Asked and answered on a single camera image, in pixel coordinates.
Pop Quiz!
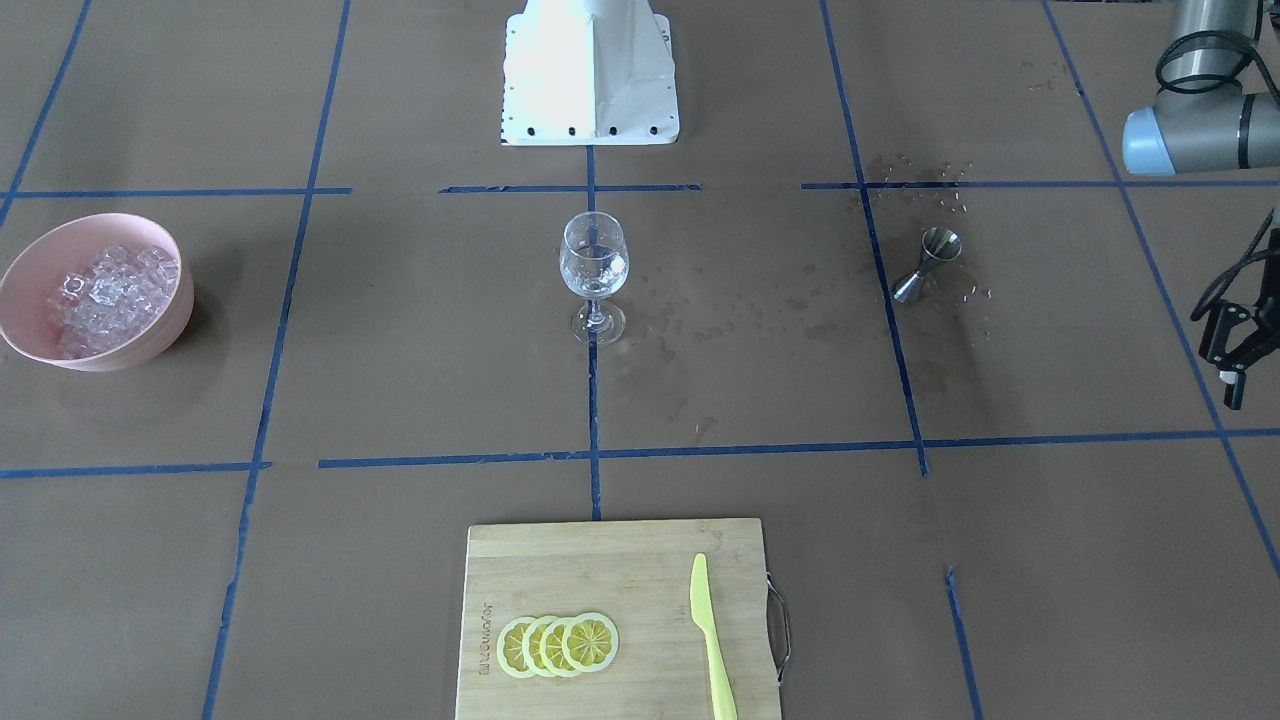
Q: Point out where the steel jigger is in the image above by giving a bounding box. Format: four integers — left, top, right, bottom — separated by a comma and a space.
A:
890, 225, 963, 304

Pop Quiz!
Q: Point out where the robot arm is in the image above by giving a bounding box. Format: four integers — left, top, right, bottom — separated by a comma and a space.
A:
1123, 1, 1279, 410

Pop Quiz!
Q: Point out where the wine glass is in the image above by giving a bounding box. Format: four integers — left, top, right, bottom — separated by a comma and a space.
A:
559, 211, 630, 345

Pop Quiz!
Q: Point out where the clear ice cube pile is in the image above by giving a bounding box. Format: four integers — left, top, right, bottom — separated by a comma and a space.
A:
47, 243, 180, 360

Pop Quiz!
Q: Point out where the yellow plastic knife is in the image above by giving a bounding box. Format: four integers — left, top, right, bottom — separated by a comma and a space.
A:
687, 553, 739, 719

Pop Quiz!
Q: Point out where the bamboo cutting board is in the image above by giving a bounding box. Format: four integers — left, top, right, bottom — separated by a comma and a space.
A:
454, 518, 782, 719

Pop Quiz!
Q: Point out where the lemon slice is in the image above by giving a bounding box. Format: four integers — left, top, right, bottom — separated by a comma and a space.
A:
521, 615, 559, 676
498, 616, 538, 679
541, 618, 581, 678
561, 612, 620, 673

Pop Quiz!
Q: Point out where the pink bowl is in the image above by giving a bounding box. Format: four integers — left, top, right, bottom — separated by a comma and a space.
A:
3, 211, 195, 372

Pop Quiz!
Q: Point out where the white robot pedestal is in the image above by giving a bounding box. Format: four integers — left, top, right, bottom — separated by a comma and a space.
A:
500, 1, 681, 147

